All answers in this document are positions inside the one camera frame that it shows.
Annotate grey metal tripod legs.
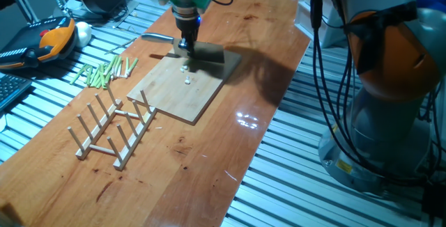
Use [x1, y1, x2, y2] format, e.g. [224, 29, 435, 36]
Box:
[0, 0, 70, 24]

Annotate large reddish wooden board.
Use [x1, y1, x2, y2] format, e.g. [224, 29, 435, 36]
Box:
[0, 0, 312, 227]

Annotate light wooden cutting board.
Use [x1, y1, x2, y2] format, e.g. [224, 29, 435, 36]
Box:
[126, 47, 243, 126]

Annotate wooden peg dish rack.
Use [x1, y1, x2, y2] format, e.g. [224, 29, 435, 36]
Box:
[67, 87, 158, 171]

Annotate steel cleaver knife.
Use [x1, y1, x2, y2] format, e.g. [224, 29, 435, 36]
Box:
[141, 33, 226, 64]

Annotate white plastic drawer box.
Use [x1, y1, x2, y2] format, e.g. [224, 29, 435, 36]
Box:
[294, 0, 349, 49]

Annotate white egg-shaped object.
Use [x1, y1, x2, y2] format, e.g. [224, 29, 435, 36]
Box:
[75, 21, 93, 49]

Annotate black orange teach pendant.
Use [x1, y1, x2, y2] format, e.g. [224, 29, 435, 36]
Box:
[0, 16, 78, 70]

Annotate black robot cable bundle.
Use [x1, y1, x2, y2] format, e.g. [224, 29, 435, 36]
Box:
[210, 0, 446, 186]

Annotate thin grey stick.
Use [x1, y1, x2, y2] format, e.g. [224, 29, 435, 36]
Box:
[104, 38, 137, 54]

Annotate pile of cut garlic stalks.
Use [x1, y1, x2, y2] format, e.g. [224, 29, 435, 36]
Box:
[69, 55, 139, 91]

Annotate black computer keyboard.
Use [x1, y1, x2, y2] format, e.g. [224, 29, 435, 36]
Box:
[0, 72, 33, 112]

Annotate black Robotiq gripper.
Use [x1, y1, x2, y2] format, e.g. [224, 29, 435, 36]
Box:
[174, 13, 202, 59]

